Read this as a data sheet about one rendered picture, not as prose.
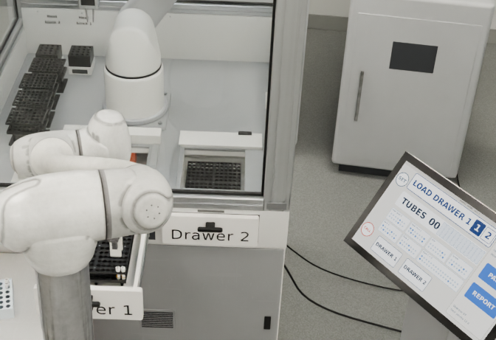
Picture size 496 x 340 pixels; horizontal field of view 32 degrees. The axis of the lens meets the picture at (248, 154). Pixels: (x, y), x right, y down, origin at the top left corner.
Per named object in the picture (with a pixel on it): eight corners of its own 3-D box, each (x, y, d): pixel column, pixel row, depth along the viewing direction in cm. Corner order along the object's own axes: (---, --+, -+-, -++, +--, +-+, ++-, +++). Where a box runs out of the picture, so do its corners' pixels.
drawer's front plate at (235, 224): (257, 246, 261) (259, 218, 254) (162, 243, 260) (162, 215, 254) (257, 243, 262) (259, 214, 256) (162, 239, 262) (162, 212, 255)
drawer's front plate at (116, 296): (142, 320, 234) (142, 291, 228) (37, 316, 234) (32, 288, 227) (143, 316, 236) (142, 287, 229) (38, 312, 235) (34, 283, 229)
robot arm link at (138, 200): (163, 154, 169) (94, 161, 166) (181, 173, 152) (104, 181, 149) (167, 217, 172) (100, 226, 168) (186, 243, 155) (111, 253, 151)
